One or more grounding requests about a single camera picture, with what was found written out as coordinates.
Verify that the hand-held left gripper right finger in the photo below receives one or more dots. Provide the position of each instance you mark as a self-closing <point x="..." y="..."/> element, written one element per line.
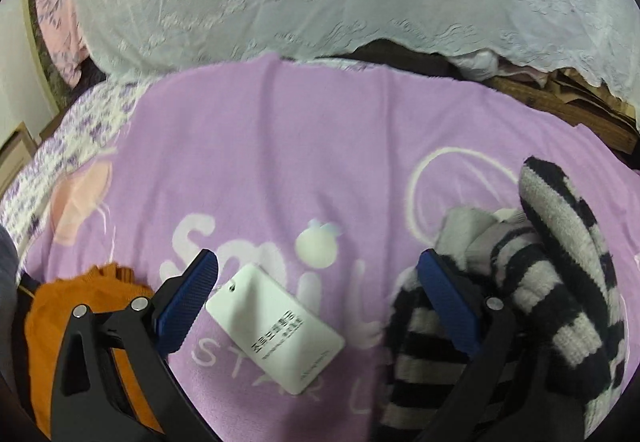
<point x="450" y="302"/>

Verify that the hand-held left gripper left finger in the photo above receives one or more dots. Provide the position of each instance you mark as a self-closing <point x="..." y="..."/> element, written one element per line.
<point x="186" y="307"/>

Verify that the black grey striped sweater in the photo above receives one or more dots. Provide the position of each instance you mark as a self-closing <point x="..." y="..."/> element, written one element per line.
<point x="550" y="272"/>

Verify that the white paper hang tag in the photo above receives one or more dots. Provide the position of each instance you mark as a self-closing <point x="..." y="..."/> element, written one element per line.
<point x="272" y="327"/>

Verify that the orange folded garment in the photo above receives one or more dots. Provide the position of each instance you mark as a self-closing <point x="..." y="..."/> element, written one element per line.
<point x="47" y="322"/>

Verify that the purple printed blanket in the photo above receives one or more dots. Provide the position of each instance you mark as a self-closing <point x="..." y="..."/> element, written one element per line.
<point x="280" y="161"/>

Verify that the black folded garment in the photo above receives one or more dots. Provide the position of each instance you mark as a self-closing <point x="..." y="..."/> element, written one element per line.
<point x="22" y="372"/>

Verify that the blue grey fuzzy garment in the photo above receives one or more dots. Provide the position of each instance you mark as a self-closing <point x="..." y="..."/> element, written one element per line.
<point x="7" y="292"/>

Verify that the purple floral bed sheet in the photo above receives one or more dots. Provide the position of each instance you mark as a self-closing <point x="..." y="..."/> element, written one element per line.
<point x="65" y="141"/>

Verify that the light wooden cabinet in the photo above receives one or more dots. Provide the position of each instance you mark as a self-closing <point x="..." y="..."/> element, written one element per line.
<point x="15" y="149"/>

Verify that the brown cardboard pile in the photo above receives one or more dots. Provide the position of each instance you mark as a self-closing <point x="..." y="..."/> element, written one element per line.
<point x="575" y="96"/>

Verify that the dark cloth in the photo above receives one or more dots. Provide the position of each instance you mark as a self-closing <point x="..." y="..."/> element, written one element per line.
<point x="400" y="56"/>

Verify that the pink floral cloth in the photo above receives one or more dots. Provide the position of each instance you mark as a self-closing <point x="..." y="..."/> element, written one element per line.
<point x="57" y="16"/>

